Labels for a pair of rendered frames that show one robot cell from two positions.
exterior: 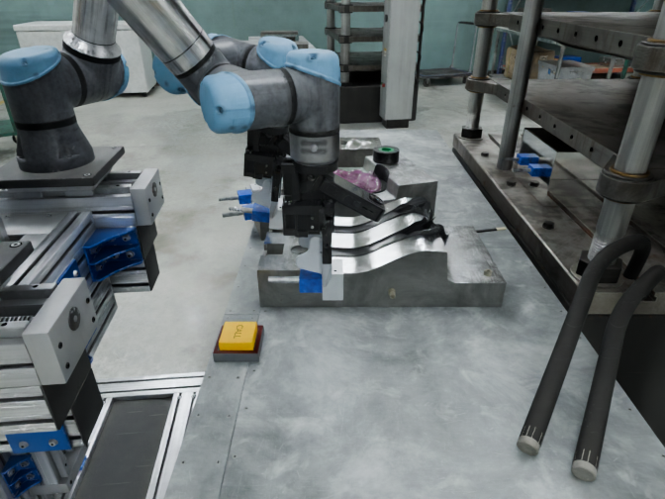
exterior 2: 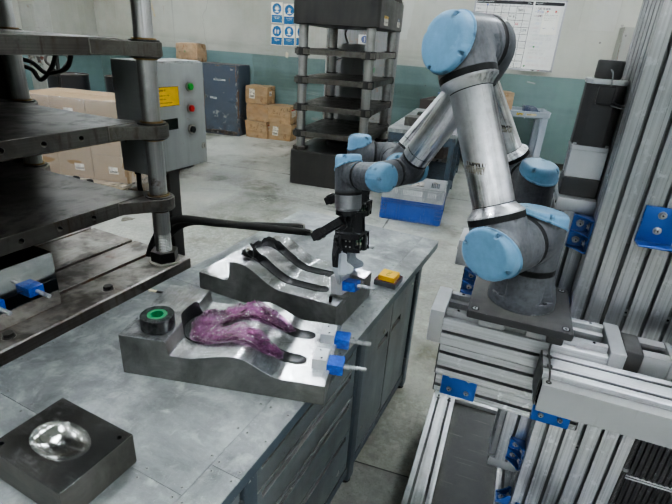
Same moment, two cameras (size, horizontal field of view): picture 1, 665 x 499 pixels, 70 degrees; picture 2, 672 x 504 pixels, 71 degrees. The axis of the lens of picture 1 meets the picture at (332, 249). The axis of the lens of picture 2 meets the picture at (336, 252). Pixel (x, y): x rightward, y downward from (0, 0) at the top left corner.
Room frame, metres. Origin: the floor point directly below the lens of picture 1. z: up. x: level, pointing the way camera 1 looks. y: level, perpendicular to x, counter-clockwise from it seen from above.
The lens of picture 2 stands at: (2.11, 0.63, 1.57)
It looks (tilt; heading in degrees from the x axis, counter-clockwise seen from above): 24 degrees down; 205
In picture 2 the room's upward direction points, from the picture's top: 4 degrees clockwise
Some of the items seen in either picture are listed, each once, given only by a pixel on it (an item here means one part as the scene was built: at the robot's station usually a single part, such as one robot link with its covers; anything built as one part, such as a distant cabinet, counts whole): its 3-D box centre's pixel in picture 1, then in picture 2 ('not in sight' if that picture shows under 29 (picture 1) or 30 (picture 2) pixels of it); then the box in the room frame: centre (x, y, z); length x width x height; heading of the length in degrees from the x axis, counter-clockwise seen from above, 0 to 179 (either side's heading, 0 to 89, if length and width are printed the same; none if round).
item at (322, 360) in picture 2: (241, 197); (339, 365); (1.25, 0.26, 0.86); 0.13 x 0.05 x 0.05; 107
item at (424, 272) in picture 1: (377, 248); (285, 273); (0.93, -0.10, 0.87); 0.50 x 0.26 x 0.14; 90
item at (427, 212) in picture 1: (370, 226); (288, 262); (0.94, -0.08, 0.92); 0.35 x 0.16 x 0.09; 90
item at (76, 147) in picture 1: (51, 139); (525, 280); (1.02, 0.61, 1.09); 0.15 x 0.15 x 0.10
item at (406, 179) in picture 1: (337, 192); (239, 338); (1.29, -0.02, 0.86); 0.50 x 0.26 x 0.11; 107
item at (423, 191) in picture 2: not in sight; (415, 189); (-2.31, -0.62, 0.28); 0.61 x 0.41 x 0.15; 99
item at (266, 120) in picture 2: not in sight; (271, 112); (-4.72, -3.92, 0.42); 0.86 x 0.33 x 0.83; 99
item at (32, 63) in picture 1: (38, 82); (535, 235); (1.03, 0.61, 1.20); 0.13 x 0.12 x 0.14; 156
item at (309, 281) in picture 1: (306, 279); not in sight; (0.70, 0.05, 0.93); 0.13 x 0.05 x 0.05; 90
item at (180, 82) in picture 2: not in sight; (174, 242); (0.72, -0.80, 0.74); 0.31 x 0.22 x 1.47; 0
